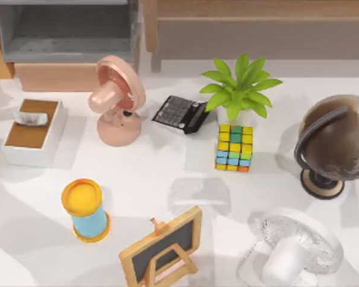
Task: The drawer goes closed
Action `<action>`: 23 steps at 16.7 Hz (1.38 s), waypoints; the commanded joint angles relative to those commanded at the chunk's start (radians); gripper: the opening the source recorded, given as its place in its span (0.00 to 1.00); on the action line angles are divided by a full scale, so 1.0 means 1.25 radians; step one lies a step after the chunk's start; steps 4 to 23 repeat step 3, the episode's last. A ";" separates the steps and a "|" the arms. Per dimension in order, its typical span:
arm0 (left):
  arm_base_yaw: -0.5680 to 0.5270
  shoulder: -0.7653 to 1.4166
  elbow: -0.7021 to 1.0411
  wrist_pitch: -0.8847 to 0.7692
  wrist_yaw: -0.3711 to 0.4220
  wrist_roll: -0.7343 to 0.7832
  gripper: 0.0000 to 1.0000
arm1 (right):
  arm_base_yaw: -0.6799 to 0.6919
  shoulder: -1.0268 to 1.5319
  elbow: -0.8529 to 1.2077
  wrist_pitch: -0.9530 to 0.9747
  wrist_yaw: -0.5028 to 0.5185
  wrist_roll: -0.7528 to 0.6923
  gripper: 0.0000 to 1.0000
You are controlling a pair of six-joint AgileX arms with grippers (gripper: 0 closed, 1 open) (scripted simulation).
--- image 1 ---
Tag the black calculator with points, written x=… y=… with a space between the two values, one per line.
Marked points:
x=179 y=113

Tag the colourful puzzle cube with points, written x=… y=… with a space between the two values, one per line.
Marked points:
x=234 y=148

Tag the pink desk fan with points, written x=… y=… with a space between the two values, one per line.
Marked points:
x=117 y=101

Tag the green potted plant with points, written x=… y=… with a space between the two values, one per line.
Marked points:
x=237 y=89

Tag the wooden framed blackboard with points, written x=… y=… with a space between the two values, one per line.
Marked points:
x=163 y=248

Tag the yellow and blue can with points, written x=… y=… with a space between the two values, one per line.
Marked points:
x=85 y=209

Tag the wooden shelf unit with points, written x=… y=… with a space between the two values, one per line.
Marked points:
x=257 y=30

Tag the white tissue box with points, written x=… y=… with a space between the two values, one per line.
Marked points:
x=33 y=134

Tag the brown globe on stand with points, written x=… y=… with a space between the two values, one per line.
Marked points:
x=338 y=143

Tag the white desk fan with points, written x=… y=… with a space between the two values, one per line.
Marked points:
x=293 y=254

